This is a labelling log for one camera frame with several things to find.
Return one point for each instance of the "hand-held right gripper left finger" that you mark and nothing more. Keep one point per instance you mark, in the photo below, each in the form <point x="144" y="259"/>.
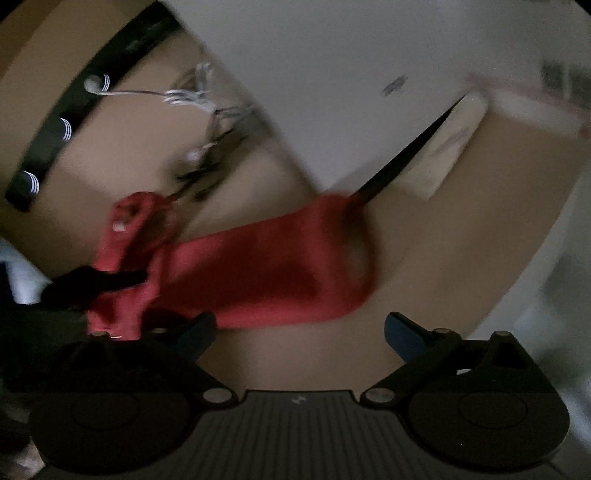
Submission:
<point x="199" y="333"/>

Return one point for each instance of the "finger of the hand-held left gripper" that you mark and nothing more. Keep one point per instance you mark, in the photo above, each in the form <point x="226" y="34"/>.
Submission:
<point x="99" y="282"/>

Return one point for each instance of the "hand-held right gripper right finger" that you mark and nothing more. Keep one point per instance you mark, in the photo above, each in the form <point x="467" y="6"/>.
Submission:
<point x="406" y="334"/>

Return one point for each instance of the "black power strip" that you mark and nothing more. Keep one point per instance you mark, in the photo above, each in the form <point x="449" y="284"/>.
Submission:
<point x="69" y="115"/>

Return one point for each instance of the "red garment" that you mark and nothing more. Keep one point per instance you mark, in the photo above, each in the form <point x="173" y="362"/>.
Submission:
<point x="258" y="272"/>

